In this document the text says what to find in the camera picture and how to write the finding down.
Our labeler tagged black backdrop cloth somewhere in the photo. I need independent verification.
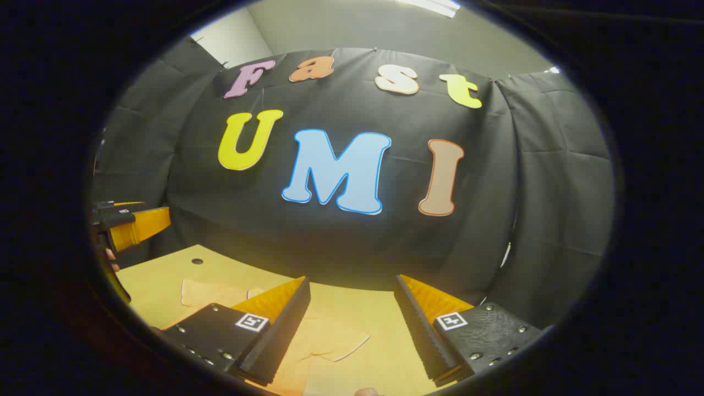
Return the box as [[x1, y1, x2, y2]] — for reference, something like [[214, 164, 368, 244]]
[[91, 38, 615, 331]]

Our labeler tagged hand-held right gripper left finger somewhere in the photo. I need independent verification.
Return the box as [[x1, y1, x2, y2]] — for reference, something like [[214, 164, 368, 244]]
[[159, 275, 311, 387]]

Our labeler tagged ceiling light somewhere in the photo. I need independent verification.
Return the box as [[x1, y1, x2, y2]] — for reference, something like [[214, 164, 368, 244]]
[[393, 0, 461, 18]]

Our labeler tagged orange polo T-shirt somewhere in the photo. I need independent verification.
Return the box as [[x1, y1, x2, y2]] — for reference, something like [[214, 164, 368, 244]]
[[162, 278, 370, 396]]

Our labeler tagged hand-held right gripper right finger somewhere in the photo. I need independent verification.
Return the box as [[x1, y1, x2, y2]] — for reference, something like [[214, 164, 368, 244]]
[[394, 274, 545, 388]]

